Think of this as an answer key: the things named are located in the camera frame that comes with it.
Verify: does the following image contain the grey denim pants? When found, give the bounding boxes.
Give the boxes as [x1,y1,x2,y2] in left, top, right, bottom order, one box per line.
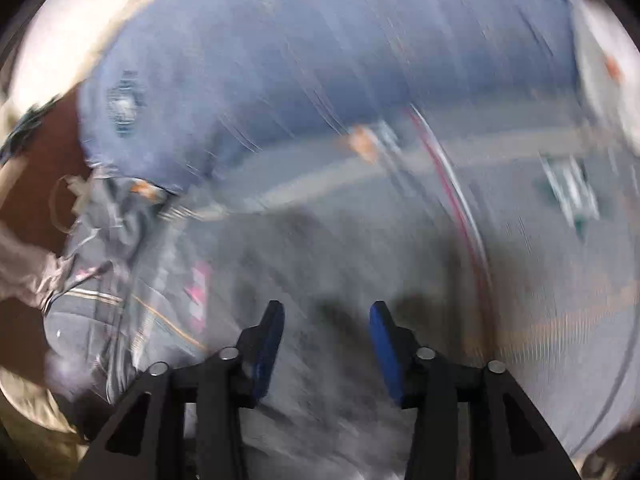
[167,207,477,479]

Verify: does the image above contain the pale crumpled cloth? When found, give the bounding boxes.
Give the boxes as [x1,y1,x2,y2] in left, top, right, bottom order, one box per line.
[0,223,64,310]

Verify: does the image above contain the grey patterned bed sheet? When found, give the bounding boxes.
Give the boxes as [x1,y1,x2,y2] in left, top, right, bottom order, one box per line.
[44,114,639,458]

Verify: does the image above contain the brown wooden headboard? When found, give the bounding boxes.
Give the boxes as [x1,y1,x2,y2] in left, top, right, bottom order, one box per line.
[1,89,90,386]

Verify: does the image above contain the blue plaid pillow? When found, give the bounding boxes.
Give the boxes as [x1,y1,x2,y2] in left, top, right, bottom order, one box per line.
[77,0,577,192]

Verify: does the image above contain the white paper bag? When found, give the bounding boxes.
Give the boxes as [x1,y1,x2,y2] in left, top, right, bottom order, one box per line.
[572,0,639,154]

